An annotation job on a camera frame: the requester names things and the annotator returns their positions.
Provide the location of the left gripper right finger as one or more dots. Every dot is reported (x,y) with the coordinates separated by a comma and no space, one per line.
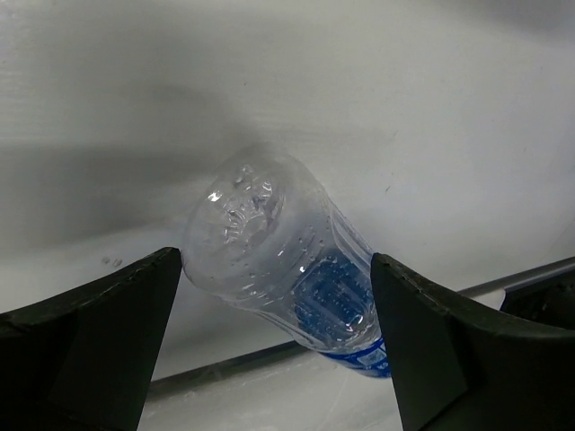
(497,356)

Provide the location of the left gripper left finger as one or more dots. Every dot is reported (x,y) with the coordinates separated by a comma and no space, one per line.
(84,359)

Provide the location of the clear bottle blue label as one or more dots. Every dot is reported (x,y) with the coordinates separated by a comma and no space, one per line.
(266,238)

